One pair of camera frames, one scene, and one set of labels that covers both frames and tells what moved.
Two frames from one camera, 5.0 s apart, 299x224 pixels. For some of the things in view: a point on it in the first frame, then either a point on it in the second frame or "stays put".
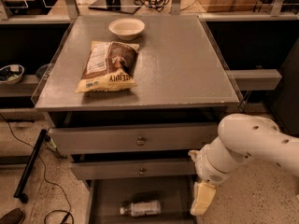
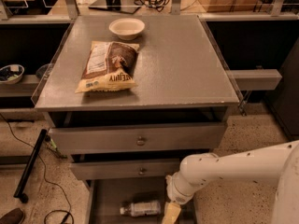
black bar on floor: (19, 193) stays put
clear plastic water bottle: (142, 208) stays put
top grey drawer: (157, 139) stays put
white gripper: (206, 166) to (173, 192)
